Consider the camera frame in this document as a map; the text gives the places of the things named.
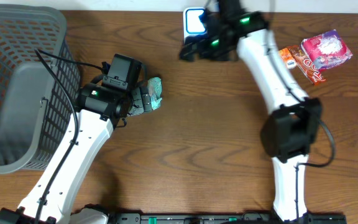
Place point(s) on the teal snack packet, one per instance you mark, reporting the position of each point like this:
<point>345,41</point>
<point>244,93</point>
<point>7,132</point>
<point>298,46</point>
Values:
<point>155,91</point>

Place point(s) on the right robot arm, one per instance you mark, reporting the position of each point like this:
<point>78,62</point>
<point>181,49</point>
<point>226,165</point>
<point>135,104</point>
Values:
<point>293,117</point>

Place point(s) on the white barcode scanner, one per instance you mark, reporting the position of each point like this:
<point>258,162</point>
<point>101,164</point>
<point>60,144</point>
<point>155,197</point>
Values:
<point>192,25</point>

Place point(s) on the purple white snack package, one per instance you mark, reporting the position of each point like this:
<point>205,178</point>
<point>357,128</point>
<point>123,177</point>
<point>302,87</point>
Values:
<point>327,50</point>

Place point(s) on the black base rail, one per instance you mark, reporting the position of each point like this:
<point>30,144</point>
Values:
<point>228,219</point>

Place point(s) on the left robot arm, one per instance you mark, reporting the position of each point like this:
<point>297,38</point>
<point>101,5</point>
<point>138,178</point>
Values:
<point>98,112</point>

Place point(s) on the small orange tissue pack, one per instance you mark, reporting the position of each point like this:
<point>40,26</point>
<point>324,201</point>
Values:
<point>287,58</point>

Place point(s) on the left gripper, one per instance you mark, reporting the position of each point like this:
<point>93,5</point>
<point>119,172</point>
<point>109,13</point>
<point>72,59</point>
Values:
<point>136,101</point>

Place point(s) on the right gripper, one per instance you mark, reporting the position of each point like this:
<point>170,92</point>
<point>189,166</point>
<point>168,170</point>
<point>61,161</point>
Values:
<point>204,50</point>

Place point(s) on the orange snack bar wrapper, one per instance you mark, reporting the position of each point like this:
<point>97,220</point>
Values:
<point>306,65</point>

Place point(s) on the grey plastic shopping basket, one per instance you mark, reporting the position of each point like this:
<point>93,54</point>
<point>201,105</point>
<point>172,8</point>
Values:
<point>36,70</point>

